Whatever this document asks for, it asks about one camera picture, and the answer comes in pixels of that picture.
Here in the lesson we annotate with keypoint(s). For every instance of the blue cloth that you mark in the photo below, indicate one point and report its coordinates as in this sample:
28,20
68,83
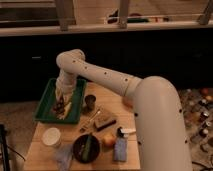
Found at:
63,157

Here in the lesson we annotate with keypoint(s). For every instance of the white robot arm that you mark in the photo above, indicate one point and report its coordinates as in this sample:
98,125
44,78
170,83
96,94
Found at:
159,118

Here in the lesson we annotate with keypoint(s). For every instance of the green cucumber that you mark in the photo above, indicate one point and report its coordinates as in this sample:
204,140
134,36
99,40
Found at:
86,151

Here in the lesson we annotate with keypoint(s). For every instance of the orange bowl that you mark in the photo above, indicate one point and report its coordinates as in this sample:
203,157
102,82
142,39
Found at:
127,102

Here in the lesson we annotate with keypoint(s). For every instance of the green plastic tray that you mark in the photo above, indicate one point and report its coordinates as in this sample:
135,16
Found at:
44,112

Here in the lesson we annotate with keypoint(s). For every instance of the small metal cup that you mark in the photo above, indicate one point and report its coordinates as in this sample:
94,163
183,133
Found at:
90,101

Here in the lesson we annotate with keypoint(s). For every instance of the dark brown plate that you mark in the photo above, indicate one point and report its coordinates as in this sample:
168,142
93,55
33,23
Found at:
79,146

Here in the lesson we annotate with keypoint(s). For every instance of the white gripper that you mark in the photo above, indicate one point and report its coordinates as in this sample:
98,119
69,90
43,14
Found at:
66,96

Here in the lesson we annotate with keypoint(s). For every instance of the wooden block brush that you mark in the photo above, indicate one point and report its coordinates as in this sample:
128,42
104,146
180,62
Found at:
103,122

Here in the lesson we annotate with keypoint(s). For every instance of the blue sponge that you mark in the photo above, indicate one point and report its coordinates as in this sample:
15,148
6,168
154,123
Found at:
120,147

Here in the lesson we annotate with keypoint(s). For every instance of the metal fork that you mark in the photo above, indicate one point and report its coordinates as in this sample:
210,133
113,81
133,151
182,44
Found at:
87,123

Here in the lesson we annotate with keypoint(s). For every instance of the apple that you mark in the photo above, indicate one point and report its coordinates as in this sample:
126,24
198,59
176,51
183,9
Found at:
109,140

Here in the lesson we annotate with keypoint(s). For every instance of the white paper cup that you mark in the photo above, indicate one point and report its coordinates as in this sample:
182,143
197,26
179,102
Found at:
52,137

